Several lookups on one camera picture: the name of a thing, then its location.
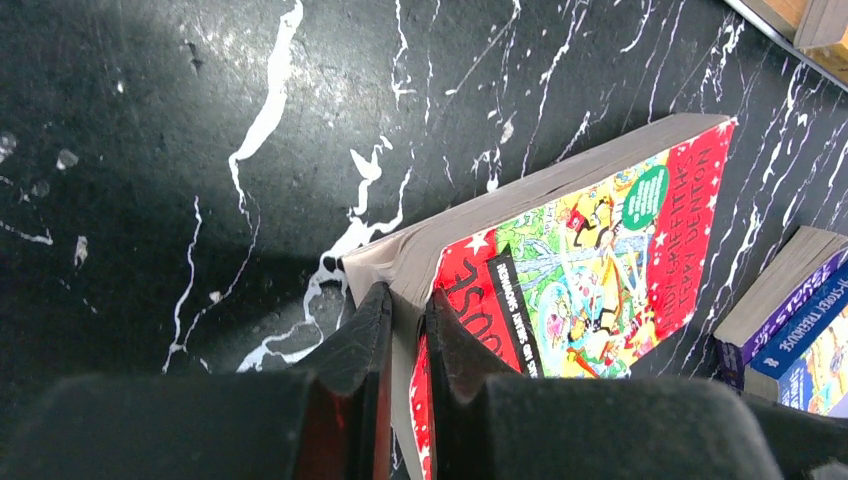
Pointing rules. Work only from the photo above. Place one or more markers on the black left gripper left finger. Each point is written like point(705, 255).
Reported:
point(326, 417)

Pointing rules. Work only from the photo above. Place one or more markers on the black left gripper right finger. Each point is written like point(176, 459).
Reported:
point(490, 422)

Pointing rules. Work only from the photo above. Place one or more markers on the red treehouse book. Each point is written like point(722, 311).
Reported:
point(577, 270)

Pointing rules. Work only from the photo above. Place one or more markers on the blue 91-storey treehouse book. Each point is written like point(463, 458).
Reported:
point(804, 366)

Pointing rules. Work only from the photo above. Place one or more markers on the purple 52-storey treehouse book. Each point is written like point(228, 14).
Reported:
point(800, 268)

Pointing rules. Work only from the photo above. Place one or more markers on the white wire wooden shelf rack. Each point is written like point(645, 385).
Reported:
point(815, 31)

